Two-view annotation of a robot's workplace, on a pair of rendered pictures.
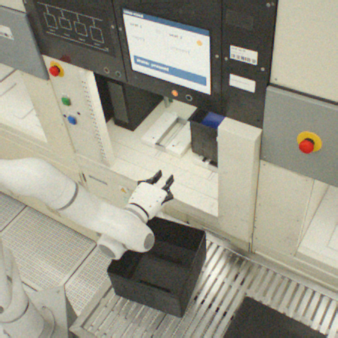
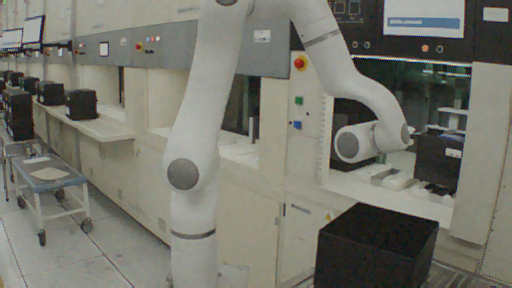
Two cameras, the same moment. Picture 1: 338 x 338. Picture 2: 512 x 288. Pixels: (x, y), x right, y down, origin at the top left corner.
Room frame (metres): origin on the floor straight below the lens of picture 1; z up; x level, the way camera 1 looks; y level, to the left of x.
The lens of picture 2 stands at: (-0.12, 0.27, 1.38)
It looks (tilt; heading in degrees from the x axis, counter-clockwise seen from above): 13 degrees down; 11
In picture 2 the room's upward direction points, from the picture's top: 1 degrees clockwise
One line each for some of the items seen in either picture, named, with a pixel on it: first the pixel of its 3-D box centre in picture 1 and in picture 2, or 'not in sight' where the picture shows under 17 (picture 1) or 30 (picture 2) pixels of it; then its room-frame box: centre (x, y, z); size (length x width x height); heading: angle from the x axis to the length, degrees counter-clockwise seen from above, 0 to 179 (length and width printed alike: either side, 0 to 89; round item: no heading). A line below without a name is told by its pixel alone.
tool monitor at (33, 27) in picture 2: not in sight; (48, 34); (3.01, 2.93, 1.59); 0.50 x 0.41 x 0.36; 143
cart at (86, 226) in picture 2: not in sight; (50, 192); (2.33, 2.45, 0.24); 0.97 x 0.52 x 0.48; 55
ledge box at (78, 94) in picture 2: not in sight; (79, 103); (2.83, 2.43, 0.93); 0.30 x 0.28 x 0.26; 50
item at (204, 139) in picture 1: (225, 124); (450, 150); (1.35, -0.25, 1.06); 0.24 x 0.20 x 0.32; 53
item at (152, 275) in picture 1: (159, 262); (378, 253); (0.88, 0.08, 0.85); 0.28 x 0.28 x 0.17; 63
